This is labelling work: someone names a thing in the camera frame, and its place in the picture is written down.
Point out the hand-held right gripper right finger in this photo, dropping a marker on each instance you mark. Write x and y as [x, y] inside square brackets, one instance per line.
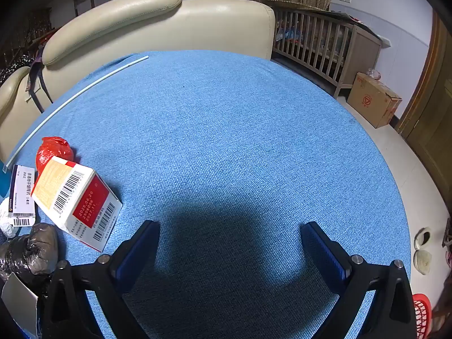
[325, 257]

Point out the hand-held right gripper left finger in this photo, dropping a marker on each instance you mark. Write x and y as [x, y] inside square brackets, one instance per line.
[136, 257]

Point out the orange and white medicine box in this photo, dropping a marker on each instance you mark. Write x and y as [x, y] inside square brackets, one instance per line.
[84, 197]

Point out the crumpled black plastic bag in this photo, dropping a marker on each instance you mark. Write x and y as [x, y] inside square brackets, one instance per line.
[31, 250]

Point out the red plastic basket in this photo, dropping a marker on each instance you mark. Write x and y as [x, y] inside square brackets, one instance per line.
[422, 316]

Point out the small blue white medicine box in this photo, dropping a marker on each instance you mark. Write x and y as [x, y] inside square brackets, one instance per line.
[22, 190]

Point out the crumpled red plastic bag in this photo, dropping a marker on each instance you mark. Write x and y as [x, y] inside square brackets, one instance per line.
[53, 148]

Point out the blue tablecloth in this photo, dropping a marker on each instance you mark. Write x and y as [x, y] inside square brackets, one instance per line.
[226, 130]

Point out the brown cardboard box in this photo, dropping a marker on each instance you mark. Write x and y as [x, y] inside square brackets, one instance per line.
[370, 99]

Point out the long white plastic strip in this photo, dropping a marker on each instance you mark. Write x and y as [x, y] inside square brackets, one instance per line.
[88, 86]

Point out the wooden baby crib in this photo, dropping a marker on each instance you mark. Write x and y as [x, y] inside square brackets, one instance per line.
[360, 49]

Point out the dark patterned clothing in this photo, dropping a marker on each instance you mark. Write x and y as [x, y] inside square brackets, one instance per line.
[14, 69]

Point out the beige leather sofa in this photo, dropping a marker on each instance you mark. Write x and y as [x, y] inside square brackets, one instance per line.
[212, 24]

